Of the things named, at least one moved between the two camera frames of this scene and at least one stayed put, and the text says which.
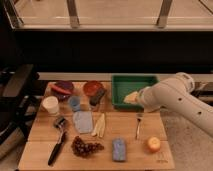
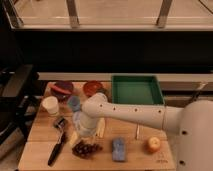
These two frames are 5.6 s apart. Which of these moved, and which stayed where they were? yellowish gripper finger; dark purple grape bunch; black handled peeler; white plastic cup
Moved: yellowish gripper finger
Stayed: dark purple grape bunch; white plastic cup; black handled peeler
